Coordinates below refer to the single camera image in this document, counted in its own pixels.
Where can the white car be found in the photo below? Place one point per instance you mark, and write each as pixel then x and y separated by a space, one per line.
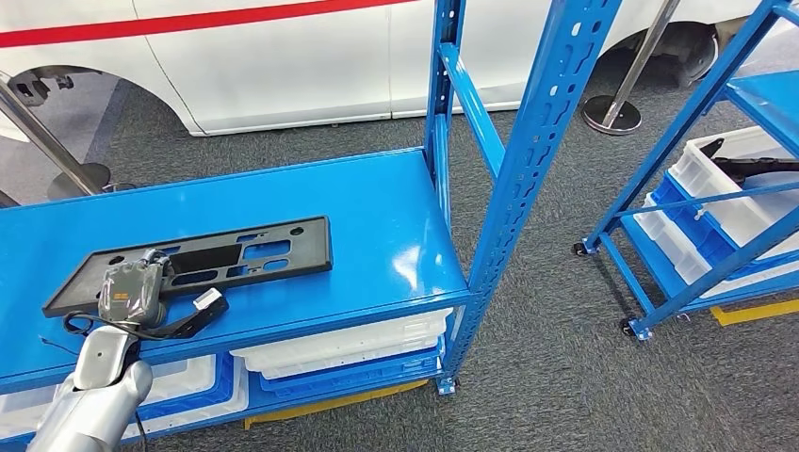
pixel 281 68

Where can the blue metal shelf rack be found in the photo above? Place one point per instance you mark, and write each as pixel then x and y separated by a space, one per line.
pixel 312 206

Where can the black plastic plate bracket part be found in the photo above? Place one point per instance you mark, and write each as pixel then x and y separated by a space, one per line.
pixel 299 249

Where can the black part in bin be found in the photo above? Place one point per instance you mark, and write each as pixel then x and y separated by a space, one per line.
pixel 755 167

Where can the red barrier belt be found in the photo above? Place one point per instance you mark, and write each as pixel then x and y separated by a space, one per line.
pixel 187 22

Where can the blue metal rack with casters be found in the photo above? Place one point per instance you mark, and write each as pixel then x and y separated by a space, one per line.
pixel 655 156

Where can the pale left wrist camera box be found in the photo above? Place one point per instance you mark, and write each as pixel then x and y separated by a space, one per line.
pixel 208 299

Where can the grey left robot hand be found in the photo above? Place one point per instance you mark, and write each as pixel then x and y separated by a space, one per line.
pixel 131 293

